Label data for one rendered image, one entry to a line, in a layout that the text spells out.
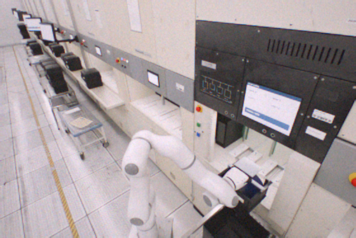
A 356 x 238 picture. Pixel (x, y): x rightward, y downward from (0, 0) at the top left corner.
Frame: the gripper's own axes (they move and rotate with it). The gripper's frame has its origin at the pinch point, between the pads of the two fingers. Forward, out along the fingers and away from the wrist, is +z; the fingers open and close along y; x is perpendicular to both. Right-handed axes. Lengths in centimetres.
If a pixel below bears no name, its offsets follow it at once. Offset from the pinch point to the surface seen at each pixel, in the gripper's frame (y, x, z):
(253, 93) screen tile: -13.7, 37.6, 14.8
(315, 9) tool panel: 4, 78, 15
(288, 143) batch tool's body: 11.1, 17.9, 15.0
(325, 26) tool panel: 9, 73, 15
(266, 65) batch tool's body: -10, 54, 15
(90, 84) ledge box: -289, -38, -7
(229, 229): 2.6, -48.1, -10.3
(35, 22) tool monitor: -504, 39, -32
